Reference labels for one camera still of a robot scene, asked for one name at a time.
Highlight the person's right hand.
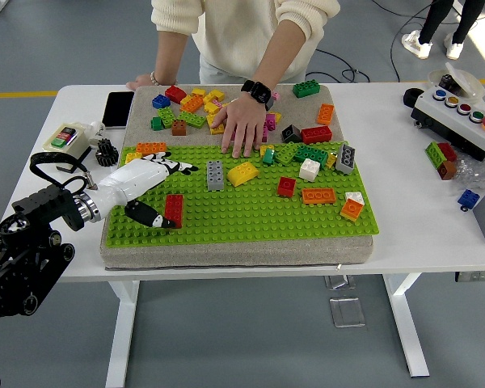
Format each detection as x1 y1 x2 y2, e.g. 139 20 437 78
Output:
125 74 159 91

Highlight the person's left hand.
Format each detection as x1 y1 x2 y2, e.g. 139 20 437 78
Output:
209 95 268 158

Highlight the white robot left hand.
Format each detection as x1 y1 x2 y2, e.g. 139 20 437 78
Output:
95 151 200 230

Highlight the long red toy brick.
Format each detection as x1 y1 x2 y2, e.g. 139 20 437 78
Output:
164 194 184 230

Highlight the long grey toy brick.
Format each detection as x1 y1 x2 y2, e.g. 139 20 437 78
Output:
205 160 226 192

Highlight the orange toy brick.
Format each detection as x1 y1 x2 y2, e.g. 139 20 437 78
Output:
180 95 206 114
317 103 335 125
136 141 167 155
302 188 336 205

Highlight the light green toy brick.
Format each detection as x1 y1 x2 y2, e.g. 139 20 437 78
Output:
176 111 208 129
424 141 446 166
158 107 178 129
275 141 300 166

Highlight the yellow curved brick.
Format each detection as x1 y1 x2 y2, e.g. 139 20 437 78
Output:
226 161 260 188

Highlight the black sloped brick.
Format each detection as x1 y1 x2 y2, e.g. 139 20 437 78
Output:
281 124 304 144

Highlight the dark green toy brick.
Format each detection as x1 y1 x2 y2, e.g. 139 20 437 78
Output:
293 79 322 99
293 145 330 167

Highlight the green studded baseplate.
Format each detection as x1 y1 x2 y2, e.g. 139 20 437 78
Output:
103 141 381 248

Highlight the grey hollow toy brick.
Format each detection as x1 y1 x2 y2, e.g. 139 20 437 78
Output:
335 143 356 175

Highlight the orange and yellow brick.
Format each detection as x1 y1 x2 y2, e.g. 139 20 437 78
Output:
339 198 365 222

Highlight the black smartwatch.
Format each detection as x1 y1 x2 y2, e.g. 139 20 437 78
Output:
241 79 272 111

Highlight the black smartphone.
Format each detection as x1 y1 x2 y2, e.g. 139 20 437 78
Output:
102 91 136 129

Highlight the black gear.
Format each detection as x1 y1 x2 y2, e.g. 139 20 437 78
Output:
95 137 120 167

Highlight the small white fitting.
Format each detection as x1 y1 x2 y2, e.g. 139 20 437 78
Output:
87 120 107 145

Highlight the person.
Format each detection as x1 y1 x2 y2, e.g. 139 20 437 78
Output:
151 0 341 86
401 0 485 61

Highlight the white table leg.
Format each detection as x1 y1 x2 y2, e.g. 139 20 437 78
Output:
382 273 431 379
104 280 141 388

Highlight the black tape roll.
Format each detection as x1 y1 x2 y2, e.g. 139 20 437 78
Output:
403 87 428 109

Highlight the clear floor plate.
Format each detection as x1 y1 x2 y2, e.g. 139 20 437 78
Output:
328 297 367 328
324 274 359 290

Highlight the white button control box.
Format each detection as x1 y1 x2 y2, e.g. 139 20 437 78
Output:
411 86 485 162

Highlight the clear lidded plastic container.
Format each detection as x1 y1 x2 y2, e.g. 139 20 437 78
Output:
427 62 485 102

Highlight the clear plastic bag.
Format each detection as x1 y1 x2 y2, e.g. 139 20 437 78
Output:
452 155 485 191

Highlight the cream switch box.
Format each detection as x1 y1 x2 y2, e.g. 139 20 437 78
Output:
43 122 92 162

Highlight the black floor cable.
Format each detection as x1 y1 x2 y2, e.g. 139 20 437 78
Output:
390 0 444 82
314 48 359 85

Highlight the blue brick with key ring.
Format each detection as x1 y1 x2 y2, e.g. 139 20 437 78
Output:
457 188 481 212

